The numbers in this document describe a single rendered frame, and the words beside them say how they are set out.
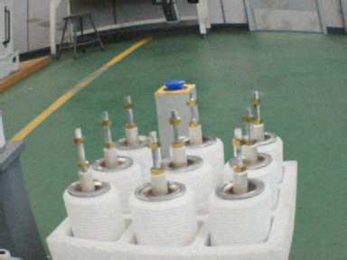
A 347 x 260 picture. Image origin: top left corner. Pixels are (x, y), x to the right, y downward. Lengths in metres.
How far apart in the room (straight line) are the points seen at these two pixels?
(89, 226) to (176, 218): 0.14
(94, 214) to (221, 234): 0.20
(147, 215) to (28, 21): 5.64
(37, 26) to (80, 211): 5.51
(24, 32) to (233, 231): 5.73
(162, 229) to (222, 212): 0.09
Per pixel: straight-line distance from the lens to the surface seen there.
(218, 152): 1.00
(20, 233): 0.99
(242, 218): 0.75
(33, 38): 6.30
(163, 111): 1.17
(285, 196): 0.92
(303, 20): 5.79
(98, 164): 0.96
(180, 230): 0.79
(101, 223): 0.83
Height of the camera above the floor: 0.55
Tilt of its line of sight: 15 degrees down
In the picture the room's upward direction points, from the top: 6 degrees counter-clockwise
